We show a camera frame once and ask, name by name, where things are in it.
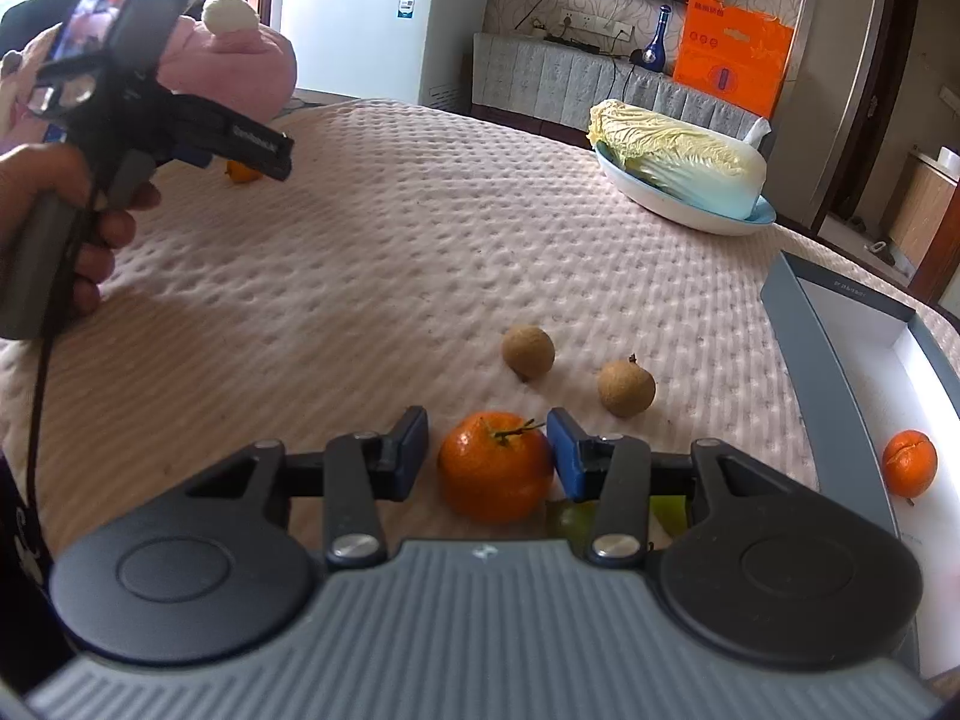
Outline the napa cabbage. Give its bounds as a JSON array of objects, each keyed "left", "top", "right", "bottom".
[{"left": 587, "top": 98, "right": 770, "bottom": 220}]

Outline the wooden cabinet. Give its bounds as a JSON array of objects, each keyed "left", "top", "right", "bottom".
[{"left": 887, "top": 148, "right": 960, "bottom": 271}]

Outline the blue glass bottle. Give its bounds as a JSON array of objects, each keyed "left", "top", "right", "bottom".
[{"left": 643, "top": 4, "right": 674, "bottom": 76}]

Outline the cloth-covered cabinet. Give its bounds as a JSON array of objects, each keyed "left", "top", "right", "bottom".
[{"left": 471, "top": 31, "right": 777, "bottom": 147}]

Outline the grey cardboard box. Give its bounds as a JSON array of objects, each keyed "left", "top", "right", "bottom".
[{"left": 759, "top": 249, "right": 960, "bottom": 691}]

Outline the person's left hand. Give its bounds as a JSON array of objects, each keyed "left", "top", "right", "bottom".
[{"left": 0, "top": 142, "right": 163, "bottom": 317}]

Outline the tangerine with stem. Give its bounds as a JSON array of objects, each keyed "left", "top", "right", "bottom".
[{"left": 438, "top": 411, "right": 556, "bottom": 526}]

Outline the white chest freezer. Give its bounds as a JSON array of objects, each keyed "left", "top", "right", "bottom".
[{"left": 268, "top": 0, "right": 496, "bottom": 115}]

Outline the white blue plate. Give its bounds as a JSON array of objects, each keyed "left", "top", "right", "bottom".
[{"left": 595, "top": 142, "right": 778, "bottom": 236}]

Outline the orange paper bag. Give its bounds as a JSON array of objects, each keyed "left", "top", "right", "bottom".
[{"left": 672, "top": 0, "right": 796, "bottom": 117}]

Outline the brown longan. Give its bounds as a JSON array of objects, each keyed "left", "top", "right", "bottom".
[
  {"left": 597, "top": 354, "right": 657, "bottom": 419},
  {"left": 501, "top": 325, "right": 557, "bottom": 382}
]

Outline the cracked tangerine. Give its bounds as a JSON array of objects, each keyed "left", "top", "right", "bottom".
[{"left": 881, "top": 429, "right": 940, "bottom": 500}]

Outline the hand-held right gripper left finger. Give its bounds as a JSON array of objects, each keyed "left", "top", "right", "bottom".
[{"left": 184, "top": 405, "right": 430, "bottom": 569}]

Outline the green fruit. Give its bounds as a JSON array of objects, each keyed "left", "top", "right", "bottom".
[{"left": 546, "top": 499, "right": 601, "bottom": 550}]

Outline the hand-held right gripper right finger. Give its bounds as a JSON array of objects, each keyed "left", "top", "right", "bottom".
[{"left": 546, "top": 406, "right": 790, "bottom": 569}]

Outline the pink plush toy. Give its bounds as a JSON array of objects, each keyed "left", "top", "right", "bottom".
[{"left": 154, "top": 0, "right": 299, "bottom": 121}]

